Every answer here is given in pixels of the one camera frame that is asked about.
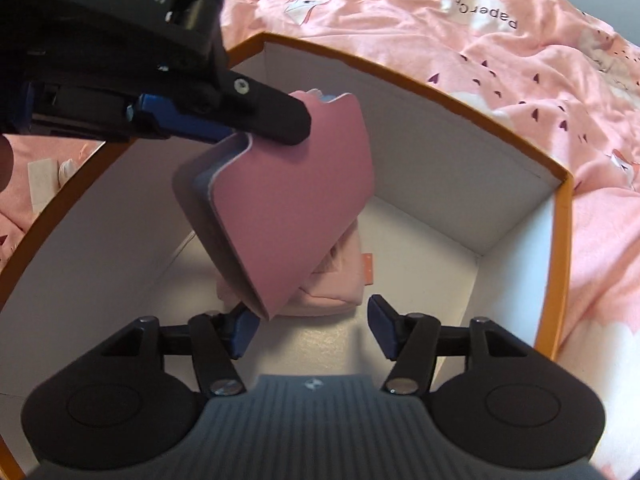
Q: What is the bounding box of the pink leather wallet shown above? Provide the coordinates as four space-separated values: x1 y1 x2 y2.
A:
171 88 376 321

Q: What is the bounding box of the pink patterned duvet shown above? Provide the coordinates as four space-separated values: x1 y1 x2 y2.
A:
0 0 640 480

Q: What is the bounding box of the orange cardboard box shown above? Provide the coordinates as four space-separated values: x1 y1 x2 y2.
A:
1 34 570 479

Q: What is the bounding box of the light pink pouch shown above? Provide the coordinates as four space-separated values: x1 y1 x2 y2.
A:
213 220 371 321

